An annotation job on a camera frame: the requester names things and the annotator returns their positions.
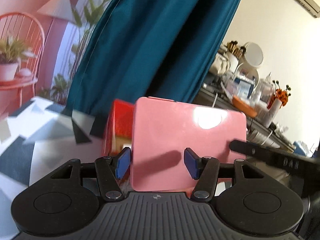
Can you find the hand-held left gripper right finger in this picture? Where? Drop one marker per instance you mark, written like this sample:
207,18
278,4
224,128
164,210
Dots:
191,163

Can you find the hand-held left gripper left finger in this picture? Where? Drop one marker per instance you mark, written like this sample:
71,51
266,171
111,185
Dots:
123,163

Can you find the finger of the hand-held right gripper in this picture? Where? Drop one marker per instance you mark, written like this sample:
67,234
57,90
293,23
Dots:
247,150

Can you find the red strawberry print cardboard box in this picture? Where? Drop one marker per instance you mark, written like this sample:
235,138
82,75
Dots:
120,120

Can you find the pink lid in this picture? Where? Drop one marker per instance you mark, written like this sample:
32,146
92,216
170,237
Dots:
162,130

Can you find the light blue tissue box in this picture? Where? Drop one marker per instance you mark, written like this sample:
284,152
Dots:
301,146

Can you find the orange bowl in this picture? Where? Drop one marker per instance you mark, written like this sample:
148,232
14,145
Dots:
243,106

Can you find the white spray bottle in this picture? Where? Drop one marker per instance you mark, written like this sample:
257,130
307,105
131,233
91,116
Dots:
273,110

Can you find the black dressing table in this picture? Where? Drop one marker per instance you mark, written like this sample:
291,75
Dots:
220,101

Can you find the clear acrylic organizer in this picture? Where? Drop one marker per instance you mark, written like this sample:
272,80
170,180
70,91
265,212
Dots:
263,88

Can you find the blue packet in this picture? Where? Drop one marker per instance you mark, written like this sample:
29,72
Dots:
243,86

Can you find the orange artificial flowers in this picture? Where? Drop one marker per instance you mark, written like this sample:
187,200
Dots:
281,95

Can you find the round white cosmetic organizer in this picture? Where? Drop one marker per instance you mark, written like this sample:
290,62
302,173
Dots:
247,73

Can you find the white brush holder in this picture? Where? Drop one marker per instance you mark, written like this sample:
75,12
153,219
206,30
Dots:
232,61

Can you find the round white mirror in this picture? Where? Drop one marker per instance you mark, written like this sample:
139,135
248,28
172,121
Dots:
255,55

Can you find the bunch of makeup brushes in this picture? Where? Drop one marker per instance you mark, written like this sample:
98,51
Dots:
233,47

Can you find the teal curtain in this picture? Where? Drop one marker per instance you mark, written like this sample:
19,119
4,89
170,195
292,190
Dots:
150,42

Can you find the pink room wall poster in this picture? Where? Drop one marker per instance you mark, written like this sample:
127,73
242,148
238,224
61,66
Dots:
37,42

